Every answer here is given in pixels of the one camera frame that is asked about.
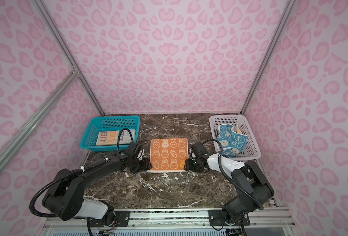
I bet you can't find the orange patterned towel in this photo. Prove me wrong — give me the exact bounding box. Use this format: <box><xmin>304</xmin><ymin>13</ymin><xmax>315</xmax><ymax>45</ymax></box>
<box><xmin>149</xmin><ymin>138</ymin><xmax>189</xmax><ymax>173</ymax></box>

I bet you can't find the cream rabbit print towel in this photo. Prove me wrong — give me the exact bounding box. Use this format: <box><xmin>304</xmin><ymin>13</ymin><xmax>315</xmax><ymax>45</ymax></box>
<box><xmin>95</xmin><ymin>130</ymin><xmax>132</xmax><ymax>146</ymax></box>

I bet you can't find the white plastic basket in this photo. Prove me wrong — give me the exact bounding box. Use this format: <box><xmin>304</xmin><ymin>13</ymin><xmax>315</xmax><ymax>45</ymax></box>
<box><xmin>209</xmin><ymin>115</ymin><xmax>261</xmax><ymax>161</ymax></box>

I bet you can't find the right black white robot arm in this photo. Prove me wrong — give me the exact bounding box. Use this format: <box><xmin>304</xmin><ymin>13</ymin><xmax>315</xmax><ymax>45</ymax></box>
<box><xmin>184</xmin><ymin>153</ymin><xmax>274</xmax><ymax>228</ymax></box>

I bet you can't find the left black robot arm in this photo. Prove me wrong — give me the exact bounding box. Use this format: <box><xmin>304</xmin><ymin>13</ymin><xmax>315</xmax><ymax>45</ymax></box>
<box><xmin>42</xmin><ymin>152</ymin><xmax>152</xmax><ymax>224</ymax></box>

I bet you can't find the blue patterned towel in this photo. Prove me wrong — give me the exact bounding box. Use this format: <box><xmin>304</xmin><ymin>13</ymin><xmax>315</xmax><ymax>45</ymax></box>
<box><xmin>216</xmin><ymin>124</ymin><xmax>248</xmax><ymax>157</ymax></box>

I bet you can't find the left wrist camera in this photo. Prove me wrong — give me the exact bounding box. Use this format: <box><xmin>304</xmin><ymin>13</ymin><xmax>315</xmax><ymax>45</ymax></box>
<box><xmin>124</xmin><ymin>142</ymin><xmax>145</xmax><ymax>159</ymax></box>

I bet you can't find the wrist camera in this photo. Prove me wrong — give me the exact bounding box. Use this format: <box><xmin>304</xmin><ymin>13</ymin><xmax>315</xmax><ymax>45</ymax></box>
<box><xmin>124</xmin><ymin>142</ymin><xmax>145</xmax><ymax>159</ymax></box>
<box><xmin>190</xmin><ymin>142</ymin><xmax>209</xmax><ymax>159</ymax></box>

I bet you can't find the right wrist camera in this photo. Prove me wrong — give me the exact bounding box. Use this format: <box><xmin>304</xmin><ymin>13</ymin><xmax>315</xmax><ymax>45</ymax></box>
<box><xmin>190</xmin><ymin>142</ymin><xmax>209</xmax><ymax>159</ymax></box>

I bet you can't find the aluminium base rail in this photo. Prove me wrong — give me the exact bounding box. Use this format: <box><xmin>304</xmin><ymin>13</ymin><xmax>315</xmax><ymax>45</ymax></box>
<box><xmin>39</xmin><ymin>206</ymin><xmax>298</xmax><ymax>236</ymax></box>

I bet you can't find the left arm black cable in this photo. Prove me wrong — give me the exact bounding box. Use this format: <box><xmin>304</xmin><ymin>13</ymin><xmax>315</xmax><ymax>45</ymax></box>
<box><xmin>29</xmin><ymin>127</ymin><xmax>135</xmax><ymax>218</ymax></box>

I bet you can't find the aluminium frame post left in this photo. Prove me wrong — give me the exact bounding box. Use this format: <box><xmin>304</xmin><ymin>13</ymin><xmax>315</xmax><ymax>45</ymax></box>
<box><xmin>32</xmin><ymin>0</ymin><xmax>106</xmax><ymax>117</ymax></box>

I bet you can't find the aluminium frame post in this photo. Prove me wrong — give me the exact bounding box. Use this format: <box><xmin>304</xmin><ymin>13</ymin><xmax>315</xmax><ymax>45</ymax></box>
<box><xmin>32</xmin><ymin>0</ymin><xmax>106</xmax><ymax>117</ymax></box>
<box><xmin>240</xmin><ymin>0</ymin><xmax>298</xmax><ymax>116</ymax></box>

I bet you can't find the aluminium frame post right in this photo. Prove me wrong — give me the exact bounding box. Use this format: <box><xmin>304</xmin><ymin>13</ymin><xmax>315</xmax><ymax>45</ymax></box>
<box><xmin>240</xmin><ymin>0</ymin><xmax>298</xmax><ymax>116</ymax></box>

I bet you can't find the aluminium frame strut left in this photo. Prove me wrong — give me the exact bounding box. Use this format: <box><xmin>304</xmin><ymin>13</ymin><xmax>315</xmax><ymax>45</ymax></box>
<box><xmin>0</xmin><ymin>70</ymin><xmax>78</xmax><ymax>174</ymax></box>

